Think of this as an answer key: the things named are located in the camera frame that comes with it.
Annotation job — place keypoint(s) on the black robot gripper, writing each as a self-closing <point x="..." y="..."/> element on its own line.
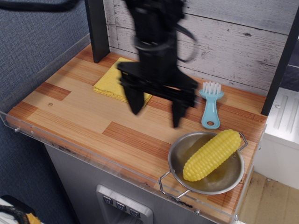
<point x="157" y="73"/>

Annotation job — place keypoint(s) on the yellow plastic corn cob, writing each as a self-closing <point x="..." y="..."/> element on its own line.
<point x="210" y="156"/>

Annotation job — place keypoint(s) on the small stainless steel pan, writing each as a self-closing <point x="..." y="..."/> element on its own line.
<point x="221" y="180"/>

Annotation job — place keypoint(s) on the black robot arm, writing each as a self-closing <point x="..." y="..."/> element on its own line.
<point x="156" y="21"/>

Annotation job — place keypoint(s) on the folded yellow cloth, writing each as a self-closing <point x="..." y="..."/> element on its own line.
<point x="109" y="84"/>

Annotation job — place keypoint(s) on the light blue scrub brush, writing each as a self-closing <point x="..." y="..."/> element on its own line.
<point x="211" y="92"/>

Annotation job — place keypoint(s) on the clear acrylic table guard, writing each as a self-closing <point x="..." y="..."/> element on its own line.
<point x="52" y="100"/>

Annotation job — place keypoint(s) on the grey toy fridge cabinet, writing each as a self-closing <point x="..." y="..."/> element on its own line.
<point x="80" y="180"/>

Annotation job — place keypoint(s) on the silver dispenser button panel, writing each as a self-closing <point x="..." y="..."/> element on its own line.
<point x="119" y="209"/>

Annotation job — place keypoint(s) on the white toy sink unit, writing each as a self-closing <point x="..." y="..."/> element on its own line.
<point x="278" y="154"/>

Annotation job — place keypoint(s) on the yellow object bottom left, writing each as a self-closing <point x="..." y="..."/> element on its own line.
<point x="31" y="219"/>

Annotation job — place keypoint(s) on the black vertical post right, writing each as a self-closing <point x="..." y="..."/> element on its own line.
<point x="282" y="65"/>

